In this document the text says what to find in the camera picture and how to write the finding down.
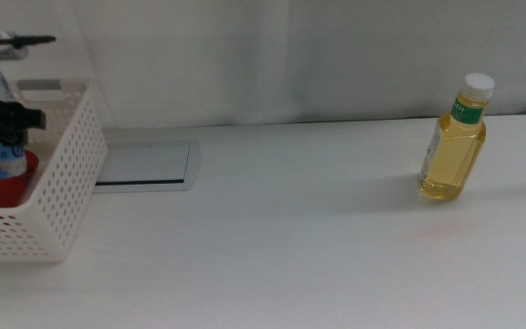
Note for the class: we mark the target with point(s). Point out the red cola can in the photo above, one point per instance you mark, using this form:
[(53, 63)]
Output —
[(3, 194)]

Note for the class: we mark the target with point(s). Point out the yellow tea bottle white cap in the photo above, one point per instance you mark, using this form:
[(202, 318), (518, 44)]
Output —
[(450, 160)]

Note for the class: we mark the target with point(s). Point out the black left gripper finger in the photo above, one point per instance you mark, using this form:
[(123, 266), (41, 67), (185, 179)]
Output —
[(32, 119)]

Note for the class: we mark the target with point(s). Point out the white perforated plastic basket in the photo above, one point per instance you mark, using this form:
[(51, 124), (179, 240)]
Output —
[(62, 183)]

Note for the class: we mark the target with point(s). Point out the white backdrop curtain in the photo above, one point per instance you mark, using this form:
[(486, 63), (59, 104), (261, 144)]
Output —
[(336, 55)]

